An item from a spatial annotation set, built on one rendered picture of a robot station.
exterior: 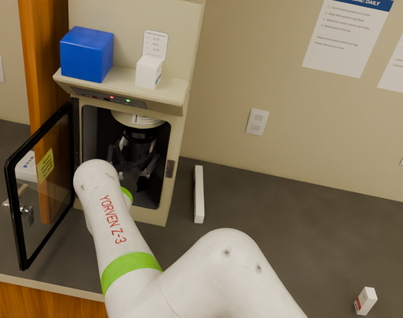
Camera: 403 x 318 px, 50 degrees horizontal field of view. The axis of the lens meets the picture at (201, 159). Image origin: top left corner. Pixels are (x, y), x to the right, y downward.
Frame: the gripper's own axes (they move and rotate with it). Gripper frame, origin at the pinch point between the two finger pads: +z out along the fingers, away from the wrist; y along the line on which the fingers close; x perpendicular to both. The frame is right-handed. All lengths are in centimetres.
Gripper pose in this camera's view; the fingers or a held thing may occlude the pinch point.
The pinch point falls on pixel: (138, 142)
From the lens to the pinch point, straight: 141.5
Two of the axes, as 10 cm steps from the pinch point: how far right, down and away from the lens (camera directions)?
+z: 1.2, -6.1, 7.9
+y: -9.8, -2.0, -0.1
